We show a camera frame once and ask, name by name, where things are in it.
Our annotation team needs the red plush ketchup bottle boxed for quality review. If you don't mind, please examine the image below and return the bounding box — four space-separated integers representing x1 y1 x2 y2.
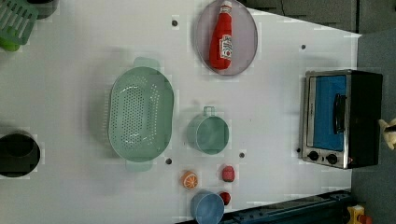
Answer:
209 0 233 70

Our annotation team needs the blue cup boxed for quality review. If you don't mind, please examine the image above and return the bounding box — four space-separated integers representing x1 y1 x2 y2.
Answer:
191 189 224 224

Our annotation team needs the yellow peeled toy banana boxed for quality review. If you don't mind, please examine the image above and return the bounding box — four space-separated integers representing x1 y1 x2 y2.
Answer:
378 119 396 150

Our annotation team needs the bright green object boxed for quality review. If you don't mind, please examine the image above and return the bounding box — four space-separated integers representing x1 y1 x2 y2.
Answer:
0 37 20 52

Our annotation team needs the blue metal frame rail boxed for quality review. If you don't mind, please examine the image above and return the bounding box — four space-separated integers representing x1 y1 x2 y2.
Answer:
183 189 353 224

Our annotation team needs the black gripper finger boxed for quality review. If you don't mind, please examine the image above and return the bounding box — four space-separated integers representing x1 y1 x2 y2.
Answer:
386 125 396 133

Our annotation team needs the orange slice toy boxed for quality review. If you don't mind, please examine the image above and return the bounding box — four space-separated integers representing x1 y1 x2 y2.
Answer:
180 171 198 189

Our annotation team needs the black round container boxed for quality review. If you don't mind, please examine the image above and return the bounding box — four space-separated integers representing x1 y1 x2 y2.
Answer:
0 132 41 178

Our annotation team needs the silver black toaster oven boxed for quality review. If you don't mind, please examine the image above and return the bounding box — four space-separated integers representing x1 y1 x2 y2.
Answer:
301 69 383 170

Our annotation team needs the red strawberry toy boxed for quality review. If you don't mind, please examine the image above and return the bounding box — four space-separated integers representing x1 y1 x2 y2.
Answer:
221 165 235 182

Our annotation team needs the dark grey cup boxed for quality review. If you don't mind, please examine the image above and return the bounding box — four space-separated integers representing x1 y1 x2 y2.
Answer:
27 0 60 20

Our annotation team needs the yellow red toy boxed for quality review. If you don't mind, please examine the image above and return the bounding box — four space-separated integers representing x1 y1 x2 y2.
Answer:
347 204 373 224

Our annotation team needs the small red toy fruit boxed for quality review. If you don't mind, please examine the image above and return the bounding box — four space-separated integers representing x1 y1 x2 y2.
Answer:
219 191 232 205

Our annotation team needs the grey oval plate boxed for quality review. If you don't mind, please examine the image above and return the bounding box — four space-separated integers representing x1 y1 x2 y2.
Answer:
194 0 258 76

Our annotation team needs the green oval colander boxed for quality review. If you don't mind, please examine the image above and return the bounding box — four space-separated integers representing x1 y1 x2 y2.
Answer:
107 57 175 172

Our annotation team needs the small green cup with handle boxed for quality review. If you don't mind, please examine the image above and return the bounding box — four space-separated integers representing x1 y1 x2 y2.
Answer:
187 105 230 155

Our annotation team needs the green dish rack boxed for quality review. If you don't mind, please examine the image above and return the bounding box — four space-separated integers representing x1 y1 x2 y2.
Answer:
0 0 38 45

